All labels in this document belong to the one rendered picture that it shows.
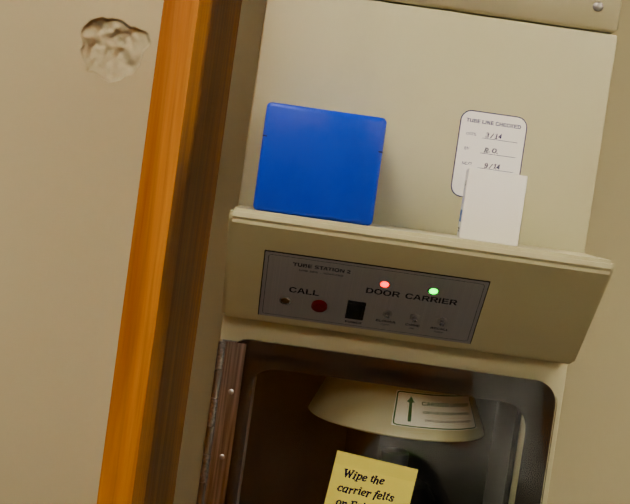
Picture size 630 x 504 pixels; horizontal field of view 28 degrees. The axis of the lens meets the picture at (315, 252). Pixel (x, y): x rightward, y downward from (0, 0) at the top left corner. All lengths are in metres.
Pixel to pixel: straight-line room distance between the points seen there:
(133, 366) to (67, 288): 0.54
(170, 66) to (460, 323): 0.33
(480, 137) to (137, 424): 0.40
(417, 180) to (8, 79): 0.65
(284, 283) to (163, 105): 0.18
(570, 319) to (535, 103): 0.20
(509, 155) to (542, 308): 0.15
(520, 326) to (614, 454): 0.57
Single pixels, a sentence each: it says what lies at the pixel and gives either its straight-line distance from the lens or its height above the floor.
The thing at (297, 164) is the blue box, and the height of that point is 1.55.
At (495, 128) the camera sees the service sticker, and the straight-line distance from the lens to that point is 1.16.
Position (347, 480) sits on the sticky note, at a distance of 1.16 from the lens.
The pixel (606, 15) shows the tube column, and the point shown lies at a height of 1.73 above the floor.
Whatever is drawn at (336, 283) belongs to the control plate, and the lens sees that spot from 1.07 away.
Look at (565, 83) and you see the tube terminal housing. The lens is 1.17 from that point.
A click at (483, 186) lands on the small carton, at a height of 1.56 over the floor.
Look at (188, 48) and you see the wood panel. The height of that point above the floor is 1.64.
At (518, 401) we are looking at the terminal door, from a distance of 1.16.
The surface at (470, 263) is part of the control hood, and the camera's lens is 1.05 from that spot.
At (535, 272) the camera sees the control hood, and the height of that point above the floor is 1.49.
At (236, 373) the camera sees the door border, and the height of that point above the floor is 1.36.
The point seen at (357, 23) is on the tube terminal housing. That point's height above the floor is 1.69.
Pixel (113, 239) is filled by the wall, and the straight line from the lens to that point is 1.60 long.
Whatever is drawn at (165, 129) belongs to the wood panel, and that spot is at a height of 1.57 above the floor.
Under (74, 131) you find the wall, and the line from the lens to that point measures 1.60.
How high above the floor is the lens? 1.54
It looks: 3 degrees down
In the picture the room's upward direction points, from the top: 8 degrees clockwise
